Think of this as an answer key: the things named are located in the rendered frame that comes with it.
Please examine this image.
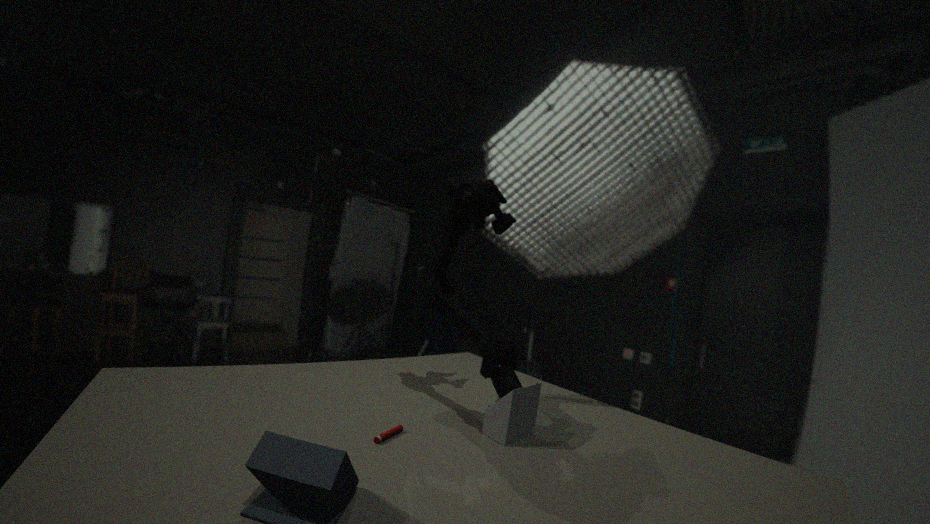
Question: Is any dark red peg with grey band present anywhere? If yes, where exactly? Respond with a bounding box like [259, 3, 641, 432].
[373, 425, 403, 444]

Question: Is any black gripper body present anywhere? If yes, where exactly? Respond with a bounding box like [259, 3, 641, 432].
[475, 179, 513, 235]

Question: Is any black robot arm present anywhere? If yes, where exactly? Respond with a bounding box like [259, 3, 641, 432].
[425, 176, 523, 399]

